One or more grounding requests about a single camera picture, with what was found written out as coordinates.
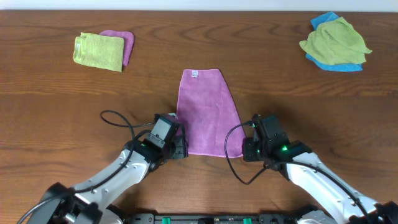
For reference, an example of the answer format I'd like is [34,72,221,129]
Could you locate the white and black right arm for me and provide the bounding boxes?
[243,115,397,223]

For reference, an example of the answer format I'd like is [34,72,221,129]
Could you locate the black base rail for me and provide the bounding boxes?
[124,212,330,224]

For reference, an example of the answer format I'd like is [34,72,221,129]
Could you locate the purple microfiber cloth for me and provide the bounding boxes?
[177,69,245,158]

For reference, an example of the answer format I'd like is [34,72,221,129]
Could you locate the folded green cloth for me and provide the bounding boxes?
[73,32,124,72]

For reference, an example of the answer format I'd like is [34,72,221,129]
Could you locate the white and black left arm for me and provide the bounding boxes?
[19,113,188,223]

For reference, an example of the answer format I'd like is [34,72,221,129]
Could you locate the crumpled green cloth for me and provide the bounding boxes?
[299,17,372,65]

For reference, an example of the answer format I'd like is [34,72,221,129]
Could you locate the blue cloth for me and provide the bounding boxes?
[305,11,363,72]

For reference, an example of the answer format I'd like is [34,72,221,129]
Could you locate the folded purple cloth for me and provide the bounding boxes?
[99,30,134,66]

